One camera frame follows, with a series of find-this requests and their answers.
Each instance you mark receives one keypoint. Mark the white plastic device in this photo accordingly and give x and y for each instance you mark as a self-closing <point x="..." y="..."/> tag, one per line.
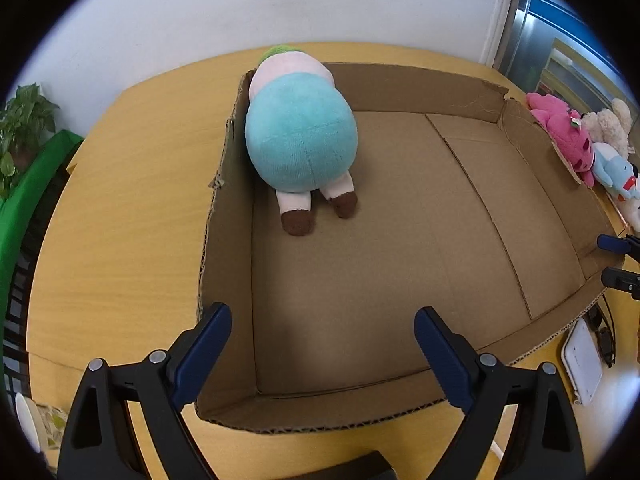
<point x="582" y="360"/>

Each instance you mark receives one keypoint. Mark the large potted green plant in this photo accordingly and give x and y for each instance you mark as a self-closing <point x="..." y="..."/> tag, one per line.
<point x="25" y="115"/>

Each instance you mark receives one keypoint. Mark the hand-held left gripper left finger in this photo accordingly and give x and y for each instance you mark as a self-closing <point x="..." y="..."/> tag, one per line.
<point x="200" y="355"/>

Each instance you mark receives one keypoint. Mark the glass door with metal frame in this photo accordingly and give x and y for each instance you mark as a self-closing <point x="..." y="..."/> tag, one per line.
<point x="535" y="25"/>

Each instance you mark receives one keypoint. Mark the black sunglasses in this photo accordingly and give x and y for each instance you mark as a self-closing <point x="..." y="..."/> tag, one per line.
<point x="602" y="335"/>

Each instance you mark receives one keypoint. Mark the leaf patterned white cup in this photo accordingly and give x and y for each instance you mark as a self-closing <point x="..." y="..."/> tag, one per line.
<point x="50" y="425"/>

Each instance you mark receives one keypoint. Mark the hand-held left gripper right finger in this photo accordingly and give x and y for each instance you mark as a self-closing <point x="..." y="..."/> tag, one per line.
<point x="442" y="355"/>

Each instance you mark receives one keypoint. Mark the shallow cardboard box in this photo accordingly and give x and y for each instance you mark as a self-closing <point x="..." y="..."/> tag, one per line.
<point x="400" y="260"/>

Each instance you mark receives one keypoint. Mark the teal and pink plush toy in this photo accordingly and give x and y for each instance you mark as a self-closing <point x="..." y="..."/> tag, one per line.
<point x="300" y="130"/>

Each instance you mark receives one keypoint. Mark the cream plush toy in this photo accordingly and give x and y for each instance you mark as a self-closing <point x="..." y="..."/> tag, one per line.
<point x="607" y="127"/>

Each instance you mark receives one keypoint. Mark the beige cabinet behind glass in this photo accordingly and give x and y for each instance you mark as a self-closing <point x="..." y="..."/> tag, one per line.
<point x="555" y="75"/>

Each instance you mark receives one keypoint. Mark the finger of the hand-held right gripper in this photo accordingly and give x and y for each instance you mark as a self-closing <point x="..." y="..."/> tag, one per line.
<point x="617" y="244"/>
<point x="622" y="280"/>

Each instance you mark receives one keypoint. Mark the green covered table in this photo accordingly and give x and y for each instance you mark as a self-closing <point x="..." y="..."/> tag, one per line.
<point x="30" y="185"/>

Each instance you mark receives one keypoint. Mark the light blue plush toy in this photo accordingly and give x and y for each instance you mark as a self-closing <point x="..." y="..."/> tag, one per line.
<point x="612" y="170"/>

